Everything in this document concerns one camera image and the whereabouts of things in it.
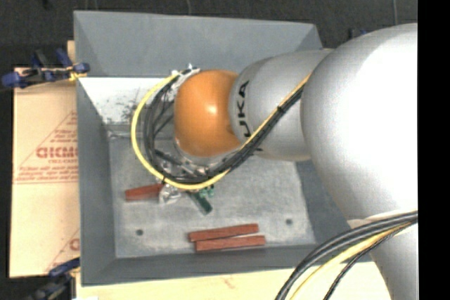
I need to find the brown cardboard board red print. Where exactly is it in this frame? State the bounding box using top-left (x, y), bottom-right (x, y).
top-left (8, 75), bottom-right (81, 279)

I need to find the dark green flat block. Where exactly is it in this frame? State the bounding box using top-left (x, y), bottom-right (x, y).
top-left (189, 192), bottom-right (214, 216)

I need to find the red-brown flat block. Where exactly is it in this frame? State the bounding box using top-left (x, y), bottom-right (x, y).
top-left (193, 235), bottom-right (267, 253)
top-left (187, 223), bottom-right (260, 243)
top-left (124, 183), bottom-right (165, 202)

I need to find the grey metal bin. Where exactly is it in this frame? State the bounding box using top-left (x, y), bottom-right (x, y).
top-left (72, 10), bottom-right (373, 285)

